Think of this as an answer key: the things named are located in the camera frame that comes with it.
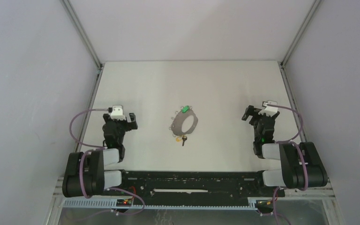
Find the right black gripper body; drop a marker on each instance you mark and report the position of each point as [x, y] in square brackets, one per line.
[256, 118]

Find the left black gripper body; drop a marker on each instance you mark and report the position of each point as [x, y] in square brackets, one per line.
[122, 125]

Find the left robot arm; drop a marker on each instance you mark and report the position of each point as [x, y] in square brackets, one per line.
[85, 174]

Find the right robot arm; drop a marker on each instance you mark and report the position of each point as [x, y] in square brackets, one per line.
[300, 164]

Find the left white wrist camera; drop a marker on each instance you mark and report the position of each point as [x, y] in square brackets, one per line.
[116, 112]

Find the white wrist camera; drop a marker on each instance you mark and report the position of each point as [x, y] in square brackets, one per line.
[116, 112]
[270, 108]

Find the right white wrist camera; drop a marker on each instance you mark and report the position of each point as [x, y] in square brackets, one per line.
[270, 108]

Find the right aluminium frame post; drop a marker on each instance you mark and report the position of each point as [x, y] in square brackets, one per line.
[301, 30]

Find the aluminium frame post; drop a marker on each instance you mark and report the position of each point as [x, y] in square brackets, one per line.
[70, 10]
[301, 30]

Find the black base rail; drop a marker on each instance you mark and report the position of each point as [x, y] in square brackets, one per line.
[199, 189]

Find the white cable duct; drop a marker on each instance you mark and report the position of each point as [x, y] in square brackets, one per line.
[101, 203]

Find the left aluminium frame post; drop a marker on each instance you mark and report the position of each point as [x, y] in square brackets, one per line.
[70, 10]

